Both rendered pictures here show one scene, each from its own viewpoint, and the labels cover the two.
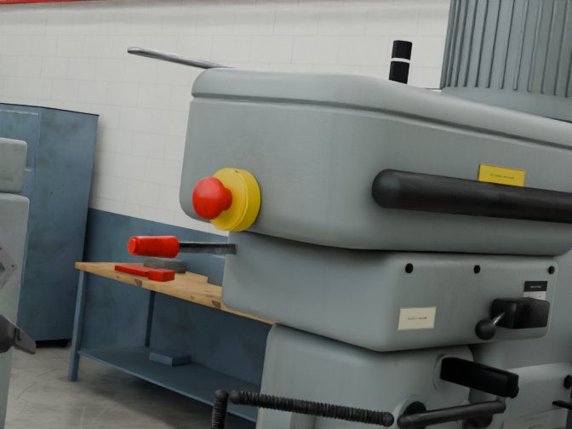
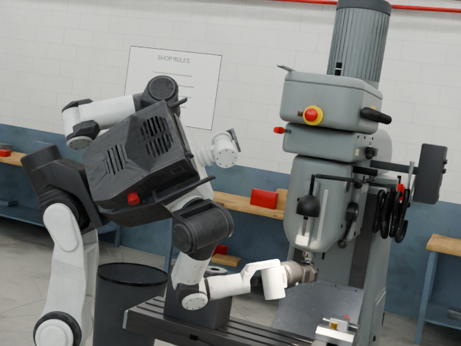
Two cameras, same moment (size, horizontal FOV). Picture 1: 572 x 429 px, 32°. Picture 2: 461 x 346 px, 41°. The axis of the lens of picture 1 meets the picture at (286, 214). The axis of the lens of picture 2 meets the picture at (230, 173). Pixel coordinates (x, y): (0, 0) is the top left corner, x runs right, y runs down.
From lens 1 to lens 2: 1.19 m
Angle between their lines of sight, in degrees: 22
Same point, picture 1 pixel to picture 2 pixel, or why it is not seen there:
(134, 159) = not seen: outside the picture
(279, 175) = (331, 108)
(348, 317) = (339, 152)
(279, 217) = (331, 121)
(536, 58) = (368, 68)
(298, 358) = (311, 167)
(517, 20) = (362, 55)
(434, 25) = (168, 14)
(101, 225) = not seen: outside the picture
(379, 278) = (351, 139)
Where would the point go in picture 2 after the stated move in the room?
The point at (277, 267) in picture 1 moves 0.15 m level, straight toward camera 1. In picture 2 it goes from (309, 137) to (333, 141)
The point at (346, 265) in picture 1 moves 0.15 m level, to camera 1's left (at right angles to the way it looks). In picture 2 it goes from (338, 136) to (296, 130)
